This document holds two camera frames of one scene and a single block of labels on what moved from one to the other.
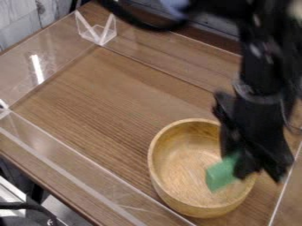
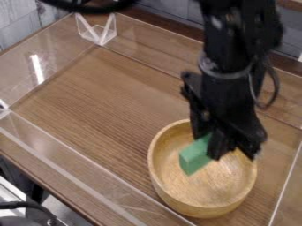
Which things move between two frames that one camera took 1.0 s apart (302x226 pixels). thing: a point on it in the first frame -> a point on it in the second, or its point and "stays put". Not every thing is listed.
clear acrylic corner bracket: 95,33 stays put
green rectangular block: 221,174 -> 194,157
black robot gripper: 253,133 -> 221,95
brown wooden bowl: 186,147 stays put
